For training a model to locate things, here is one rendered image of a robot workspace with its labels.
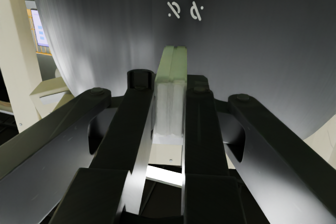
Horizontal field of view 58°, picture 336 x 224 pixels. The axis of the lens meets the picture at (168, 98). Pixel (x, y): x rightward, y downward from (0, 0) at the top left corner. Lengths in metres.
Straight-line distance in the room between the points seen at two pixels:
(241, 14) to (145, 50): 0.07
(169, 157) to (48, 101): 0.42
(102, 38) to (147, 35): 0.03
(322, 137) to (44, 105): 0.80
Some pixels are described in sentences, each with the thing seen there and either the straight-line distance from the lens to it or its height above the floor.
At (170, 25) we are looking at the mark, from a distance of 0.21.
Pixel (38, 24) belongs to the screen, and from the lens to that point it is 4.85.
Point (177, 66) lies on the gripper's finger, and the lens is 0.16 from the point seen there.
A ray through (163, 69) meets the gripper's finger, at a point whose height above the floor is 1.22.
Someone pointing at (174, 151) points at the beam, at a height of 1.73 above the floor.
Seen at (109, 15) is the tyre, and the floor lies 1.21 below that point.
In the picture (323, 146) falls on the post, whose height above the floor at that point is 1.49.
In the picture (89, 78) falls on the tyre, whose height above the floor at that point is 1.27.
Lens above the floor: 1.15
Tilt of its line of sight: 31 degrees up
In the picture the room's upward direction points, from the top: 178 degrees counter-clockwise
